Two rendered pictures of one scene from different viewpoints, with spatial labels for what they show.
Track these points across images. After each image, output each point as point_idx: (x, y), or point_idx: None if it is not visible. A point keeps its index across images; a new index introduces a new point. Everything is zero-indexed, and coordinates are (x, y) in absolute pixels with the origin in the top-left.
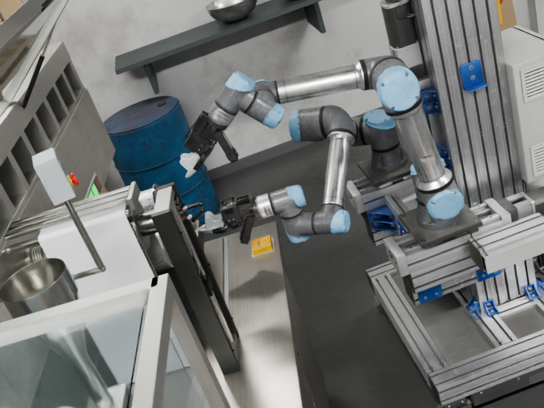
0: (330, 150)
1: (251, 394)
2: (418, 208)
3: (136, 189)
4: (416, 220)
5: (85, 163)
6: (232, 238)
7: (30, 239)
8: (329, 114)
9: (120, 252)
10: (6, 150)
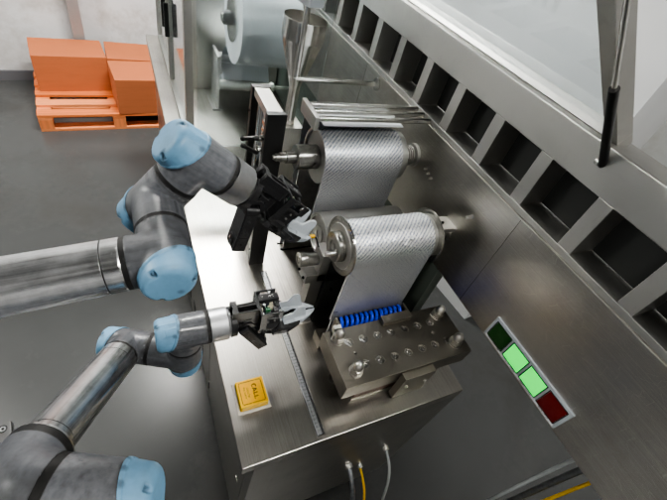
0: (76, 406)
1: (223, 213)
2: None
3: (311, 116)
4: None
5: (582, 384)
6: (307, 430)
7: (426, 153)
8: (33, 456)
9: None
10: (500, 109)
